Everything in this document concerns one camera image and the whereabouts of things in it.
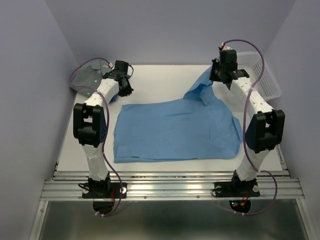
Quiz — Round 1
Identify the light blue long sleeve shirt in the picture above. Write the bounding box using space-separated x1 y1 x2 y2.
113 69 243 163

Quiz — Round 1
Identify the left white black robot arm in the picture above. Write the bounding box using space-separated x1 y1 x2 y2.
73 66 133 197

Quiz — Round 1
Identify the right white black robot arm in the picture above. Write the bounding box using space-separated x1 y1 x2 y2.
209 58 285 198

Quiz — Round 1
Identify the folded blue plaid shirt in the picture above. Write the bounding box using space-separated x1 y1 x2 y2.
109 94 119 104

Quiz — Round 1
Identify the white plastic mesh basket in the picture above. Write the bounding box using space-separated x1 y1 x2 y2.
237 52 282 101

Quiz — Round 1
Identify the folded grey button shirt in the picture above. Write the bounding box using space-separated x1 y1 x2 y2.
68 58 113 97

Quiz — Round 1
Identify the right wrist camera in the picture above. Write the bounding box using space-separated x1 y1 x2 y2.
219 43 237 66

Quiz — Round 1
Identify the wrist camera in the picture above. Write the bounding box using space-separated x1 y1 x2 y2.
110 60 129 75
219 43 237 66

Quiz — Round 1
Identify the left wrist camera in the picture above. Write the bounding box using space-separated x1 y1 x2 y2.
110 60 129 75

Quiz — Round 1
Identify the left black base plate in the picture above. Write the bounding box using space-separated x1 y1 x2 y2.
82 182 127 199

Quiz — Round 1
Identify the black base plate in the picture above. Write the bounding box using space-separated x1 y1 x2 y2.
211 181 260 199
82 182 127 199

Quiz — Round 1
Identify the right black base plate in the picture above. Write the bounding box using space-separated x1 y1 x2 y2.
211 181 260 199

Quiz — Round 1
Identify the aluminium mounting rail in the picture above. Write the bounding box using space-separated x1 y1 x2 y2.
40 170 305 201

